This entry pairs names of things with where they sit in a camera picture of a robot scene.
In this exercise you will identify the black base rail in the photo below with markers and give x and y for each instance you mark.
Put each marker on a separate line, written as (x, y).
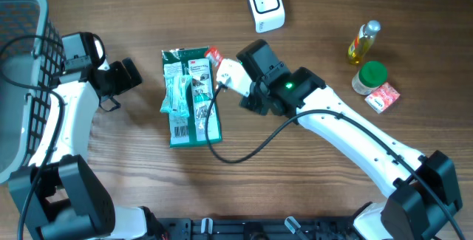
(271, 229)

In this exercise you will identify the red white small carton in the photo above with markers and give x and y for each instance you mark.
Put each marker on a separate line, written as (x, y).
(382, 98)

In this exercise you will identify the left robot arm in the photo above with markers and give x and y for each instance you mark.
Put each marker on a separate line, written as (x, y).
(57, 193)

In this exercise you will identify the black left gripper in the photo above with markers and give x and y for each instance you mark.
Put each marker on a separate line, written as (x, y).
(126, 82)

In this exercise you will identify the teal snack wrapper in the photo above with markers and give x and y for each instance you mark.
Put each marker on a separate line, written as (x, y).
(175, 101)

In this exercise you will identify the white barcode scanner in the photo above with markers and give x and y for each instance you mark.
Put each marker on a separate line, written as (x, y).
(267, 14)

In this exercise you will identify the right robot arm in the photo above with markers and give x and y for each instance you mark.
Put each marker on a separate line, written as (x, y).
(422, 193)

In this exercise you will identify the grey plastic basket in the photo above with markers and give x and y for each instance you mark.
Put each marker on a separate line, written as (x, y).
(30, 61)

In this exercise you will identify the red stick sachet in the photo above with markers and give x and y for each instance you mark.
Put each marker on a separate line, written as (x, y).
(214, 56)

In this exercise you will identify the green lid jar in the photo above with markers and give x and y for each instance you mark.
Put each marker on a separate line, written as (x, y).
(369, 77)

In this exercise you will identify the clear yellow liquid bottle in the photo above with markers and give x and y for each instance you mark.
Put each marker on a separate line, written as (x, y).
(363, 42)

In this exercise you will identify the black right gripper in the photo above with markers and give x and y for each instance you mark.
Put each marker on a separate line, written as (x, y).
(261, 109)

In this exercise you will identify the green gloves package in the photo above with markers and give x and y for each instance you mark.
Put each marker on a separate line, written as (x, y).
(203, 124)

